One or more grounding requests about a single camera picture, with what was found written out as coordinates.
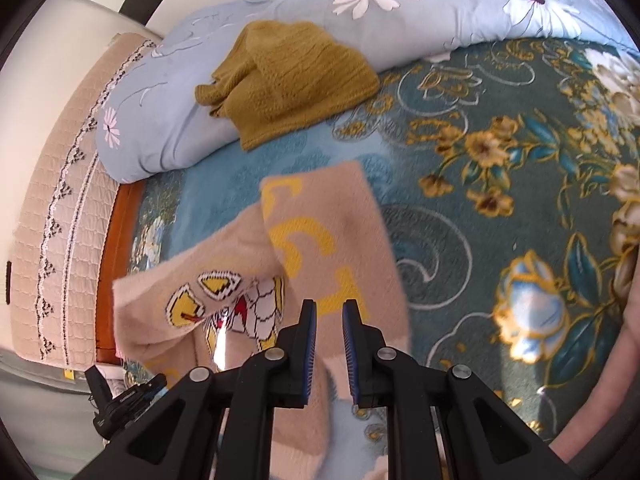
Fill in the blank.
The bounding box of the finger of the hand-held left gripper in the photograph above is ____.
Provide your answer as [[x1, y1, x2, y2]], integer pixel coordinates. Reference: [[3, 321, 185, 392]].
[[134, 374, 168, 403]]

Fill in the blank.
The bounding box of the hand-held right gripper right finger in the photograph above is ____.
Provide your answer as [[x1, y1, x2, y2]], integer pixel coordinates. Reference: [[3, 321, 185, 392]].
[[341, 299, 566, 480]]

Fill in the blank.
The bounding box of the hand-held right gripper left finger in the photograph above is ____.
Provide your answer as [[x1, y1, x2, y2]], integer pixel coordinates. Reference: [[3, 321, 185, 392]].
[[75, 299, 318, 480]]

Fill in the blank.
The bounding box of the beige cartoon print sweater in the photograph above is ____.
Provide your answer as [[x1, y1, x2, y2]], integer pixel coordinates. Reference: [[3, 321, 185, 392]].
[[112, 160, 413, 480]]

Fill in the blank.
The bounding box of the beige quilted lace cover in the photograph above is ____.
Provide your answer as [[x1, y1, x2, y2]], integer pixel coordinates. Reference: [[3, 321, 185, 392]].
[[10, 32, 163, 368]]

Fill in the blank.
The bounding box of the teal floral blanket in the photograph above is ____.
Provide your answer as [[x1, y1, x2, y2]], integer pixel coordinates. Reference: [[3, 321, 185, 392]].
[[125, 35, 640, 480]]

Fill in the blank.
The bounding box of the light blue floral quilt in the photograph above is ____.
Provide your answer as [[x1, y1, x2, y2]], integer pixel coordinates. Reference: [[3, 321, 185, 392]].
[[95, 0, 631, 184]]

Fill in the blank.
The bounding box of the mustard knit sweater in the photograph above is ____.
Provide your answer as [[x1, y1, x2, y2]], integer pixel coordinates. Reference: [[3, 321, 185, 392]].
[[195, 20, 382, 152]]

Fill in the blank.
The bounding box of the pink cloth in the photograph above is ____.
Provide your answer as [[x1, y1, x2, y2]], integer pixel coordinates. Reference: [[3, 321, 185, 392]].
[[550, 280, 640, 466]]

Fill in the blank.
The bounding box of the white upholstered furniture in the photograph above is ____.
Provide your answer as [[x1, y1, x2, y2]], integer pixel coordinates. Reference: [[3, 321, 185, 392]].
[[0, 0, 166, 241]]

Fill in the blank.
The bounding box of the orange wooden bed frame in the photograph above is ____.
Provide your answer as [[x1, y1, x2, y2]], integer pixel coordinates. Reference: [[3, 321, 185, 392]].
[[95, 180, 148, 363]]

